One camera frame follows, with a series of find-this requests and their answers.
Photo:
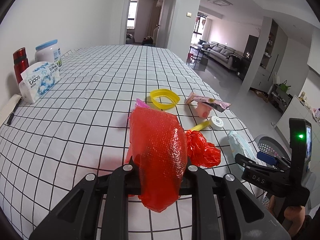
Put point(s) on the grey sofa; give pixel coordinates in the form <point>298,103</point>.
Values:
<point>224,55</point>

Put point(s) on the white wet wipes pack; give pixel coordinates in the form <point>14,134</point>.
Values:
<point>239,145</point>

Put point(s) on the glass coffee table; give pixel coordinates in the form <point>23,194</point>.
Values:
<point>200,53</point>

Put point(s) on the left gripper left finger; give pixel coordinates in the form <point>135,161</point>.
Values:
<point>95,205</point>

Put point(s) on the white blue-lid jar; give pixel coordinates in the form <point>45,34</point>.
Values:
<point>49,52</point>

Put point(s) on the white blue tissue pack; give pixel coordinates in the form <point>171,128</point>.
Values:
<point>38,79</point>

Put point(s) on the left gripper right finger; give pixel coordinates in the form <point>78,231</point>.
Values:
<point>223,208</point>

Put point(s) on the white checkered tablecloth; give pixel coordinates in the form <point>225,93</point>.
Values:
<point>81,125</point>

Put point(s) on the red plastic bag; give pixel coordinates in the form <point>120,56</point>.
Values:
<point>161,148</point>

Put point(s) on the black pen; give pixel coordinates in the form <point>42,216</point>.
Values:
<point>11,116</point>

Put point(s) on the pink pig toy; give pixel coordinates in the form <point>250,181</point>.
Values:
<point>203,110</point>

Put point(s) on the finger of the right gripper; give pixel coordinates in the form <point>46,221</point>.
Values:
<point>251,168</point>
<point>274,160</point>

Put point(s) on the green bag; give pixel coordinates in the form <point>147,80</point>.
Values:
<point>284,86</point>

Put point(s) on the grey perforated laundry basket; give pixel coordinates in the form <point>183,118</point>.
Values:
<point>270,146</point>

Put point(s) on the pink snack wrapper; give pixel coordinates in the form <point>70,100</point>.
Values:
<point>209,102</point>

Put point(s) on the red thermos bottle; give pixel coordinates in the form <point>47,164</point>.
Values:
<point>21,63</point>

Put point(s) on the person's right hand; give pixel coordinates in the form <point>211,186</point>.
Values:
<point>296,215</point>

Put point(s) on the yellow plastic ring lid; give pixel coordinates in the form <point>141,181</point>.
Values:
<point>164,98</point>

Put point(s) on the yellow foam dart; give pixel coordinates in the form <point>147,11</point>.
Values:
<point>201,126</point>

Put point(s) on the pink plastic shuttlecock toy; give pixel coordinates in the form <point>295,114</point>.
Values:
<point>141,104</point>

